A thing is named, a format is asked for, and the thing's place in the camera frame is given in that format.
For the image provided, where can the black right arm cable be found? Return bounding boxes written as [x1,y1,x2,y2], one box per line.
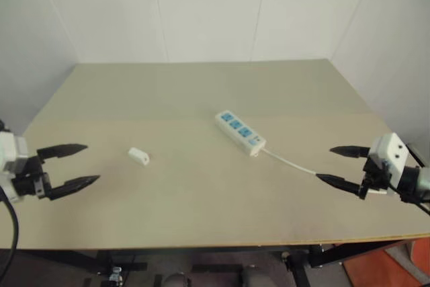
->
[404,143,430,216]

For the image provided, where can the white power strip cord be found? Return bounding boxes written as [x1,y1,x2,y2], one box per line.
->
[261,147,388,196]

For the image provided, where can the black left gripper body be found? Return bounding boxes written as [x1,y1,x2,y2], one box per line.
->
[11,155,52,200]

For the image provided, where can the silver caster wheel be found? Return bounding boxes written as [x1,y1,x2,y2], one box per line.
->
[108,266,124,284]

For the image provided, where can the black metal table frame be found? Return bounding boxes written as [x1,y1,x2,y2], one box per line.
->
[0,237,430,287]

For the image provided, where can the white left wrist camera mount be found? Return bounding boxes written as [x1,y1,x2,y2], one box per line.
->
[0,130,30,204]

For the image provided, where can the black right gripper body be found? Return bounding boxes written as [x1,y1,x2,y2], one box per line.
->
[358,155,393,201]

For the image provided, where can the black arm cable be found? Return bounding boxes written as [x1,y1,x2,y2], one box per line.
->
[404,143,430,216]
[0,186,20,253]

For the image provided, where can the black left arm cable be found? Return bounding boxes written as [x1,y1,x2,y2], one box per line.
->
[0,186,20,253]

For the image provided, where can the white power strip blue sockets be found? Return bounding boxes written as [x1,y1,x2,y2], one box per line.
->
[214,110,267,158]

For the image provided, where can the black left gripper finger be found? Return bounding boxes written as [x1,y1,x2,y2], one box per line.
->
[46,175,102,201]
[36,144,89,164]

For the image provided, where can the white plug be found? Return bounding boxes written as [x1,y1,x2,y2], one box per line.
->
[127,147,151,168]

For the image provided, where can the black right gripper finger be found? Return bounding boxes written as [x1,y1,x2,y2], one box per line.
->
[314,173,365,196]
[329,145,373,159]

